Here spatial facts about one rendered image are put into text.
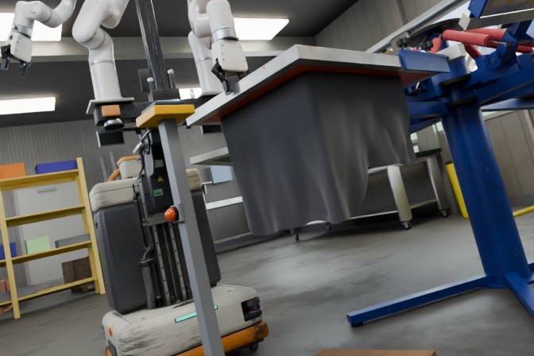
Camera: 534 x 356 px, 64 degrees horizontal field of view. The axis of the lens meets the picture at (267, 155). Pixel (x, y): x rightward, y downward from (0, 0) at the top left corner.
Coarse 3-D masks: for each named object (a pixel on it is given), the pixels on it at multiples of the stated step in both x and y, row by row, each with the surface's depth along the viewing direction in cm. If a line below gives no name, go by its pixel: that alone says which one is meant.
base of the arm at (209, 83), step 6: (204, 60) 185; (210, 60) 185; (198, 66) 186; (204, 66) 184; (210, 66) 185; (198, 72) 187; (204, 72) 184; (210, 72) 184; (204, 78) 184; (210, 78) 184; (216, 78) 185; (204, 84) 184; (210, 84) 183; (216, 84) 184; (204, 90) 184; (210, 90) 183; (216, 90) 182; (222, 90) 184
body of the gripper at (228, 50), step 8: (224, 40) 129; (232, 40) 131; (216, 48) 129; (224, 48) 129; (232, 48) 130; (240, 48) 133; (216, 56) 129; (224, 56) 128; (232, 56) 130; (240, 56) 132; (224, 64) 127; (232, 64) 129; (240, 64) 131; (232, 72) 132; (240, 72) 137
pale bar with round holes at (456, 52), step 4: (456, 44) 159; (460, 44) 160; (448, 48) 161; (452, 48) 160; (456, 48) 159; (460, 48) 159; (464, 48) 161; (436, 52) 165; (440, 52) 163; (444, 52) 162; (448, 52) 161; (452, 52) 160; (456, 52) 159; (460, 52) 158; (464, 52) 160; (452, 56) 160; (456, 56) 159; (460, 56) 159; (464, 56) 161; (448, 60) 161; (452, 60) 162; (456, 60) 164
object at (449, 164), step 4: (448, 164) 501; (452, 164) 495; (448, 168) 504; (452, 168) 496; (448, 172) 507; (452, 172) 498; (452, 176) 500; (456, 176) 494; (452, 180) 502; (456, 180) 495; (452, 184) 506; (456, 184) 496; (456, 188) 498; (456, 192) 500; (460, 192) 493; (456, 196) 505; (460, 196) 495; (460, 200) 496; (460, 204) 499; (464, 204) 492; (460, 208) 504; (464, 208) 493; (464, 212) 495; (464, 216) 497
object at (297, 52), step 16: (288, 48) 110; (304, 48) 110; (320, 48) 114; (272, 64) 115; (288, 64) 111; (304, 64) 114; (320, 64) 117; (336, 64) 120; (352, 64) 124; (368, 64) 127; (384, 64) 132; (400, 64) 138; (240, 80) 126; (256, 80) 121; (272, 80) 121; (224, 96) 133; (240, 96) 129; (208, 112) 140
